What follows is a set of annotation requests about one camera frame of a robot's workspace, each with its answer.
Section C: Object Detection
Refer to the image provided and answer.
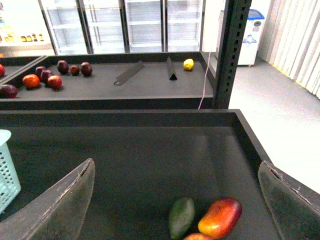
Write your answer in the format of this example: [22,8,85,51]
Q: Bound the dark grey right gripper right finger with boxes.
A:
[257,160,320,240]

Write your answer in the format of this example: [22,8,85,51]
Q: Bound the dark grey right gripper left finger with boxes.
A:
[0,158,95,240]

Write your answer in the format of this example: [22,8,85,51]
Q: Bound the light blue plastic basket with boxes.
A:
[0,129,21,214]

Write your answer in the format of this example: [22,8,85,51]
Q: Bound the red yellow apple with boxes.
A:
[183,232,213,240]

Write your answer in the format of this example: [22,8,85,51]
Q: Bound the dark red apple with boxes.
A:
[57,60,69,75]
[80,61,93,77]

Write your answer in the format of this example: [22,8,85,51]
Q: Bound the red yellow mango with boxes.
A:
[197,197,243,240]

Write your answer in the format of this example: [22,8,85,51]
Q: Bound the black near display tray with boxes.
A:
[0,110,282,240]

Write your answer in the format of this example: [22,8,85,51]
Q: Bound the black display tray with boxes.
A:
[0,110,282,240]
[0,51,215,111]

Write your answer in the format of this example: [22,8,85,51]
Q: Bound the green mango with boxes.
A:
[168,197,195,240]

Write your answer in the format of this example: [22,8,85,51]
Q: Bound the dark purple mango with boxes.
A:
[0,84,19,99]

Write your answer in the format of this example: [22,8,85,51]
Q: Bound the orange red fruit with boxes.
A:
[22,74,40,89]

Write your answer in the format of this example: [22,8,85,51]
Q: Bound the dark purple fruit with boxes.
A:
[35,66,46,78]
[40,69,55,85]

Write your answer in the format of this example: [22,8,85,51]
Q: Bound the flat black divider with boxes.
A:
[113,60,144,86]

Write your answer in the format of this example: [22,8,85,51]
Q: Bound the red fruit at edge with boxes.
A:
[0,64,6,78]

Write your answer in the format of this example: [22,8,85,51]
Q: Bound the white blue chest freezer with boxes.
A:
[232,8,265,67]

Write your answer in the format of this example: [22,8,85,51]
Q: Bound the white vertical blinds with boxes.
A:
[258,0,320,98]

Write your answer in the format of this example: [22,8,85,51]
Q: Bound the black far display tray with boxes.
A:
[0,51,215,111]

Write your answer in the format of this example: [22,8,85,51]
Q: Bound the black triangular divider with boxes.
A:
[166,56,178,81]

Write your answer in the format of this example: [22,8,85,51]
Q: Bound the yellow lemon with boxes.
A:
[183,58,194,71]

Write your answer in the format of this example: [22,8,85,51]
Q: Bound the shelf with jars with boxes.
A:
[0,0,55,57]

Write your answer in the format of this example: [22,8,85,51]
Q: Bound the glass door refrigerator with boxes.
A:
[39,0,206,55]

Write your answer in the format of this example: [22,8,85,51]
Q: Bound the pink cable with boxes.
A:
[197,44,216,110]

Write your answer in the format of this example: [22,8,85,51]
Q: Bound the black perforated shelf post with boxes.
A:
[213,0,252,109]

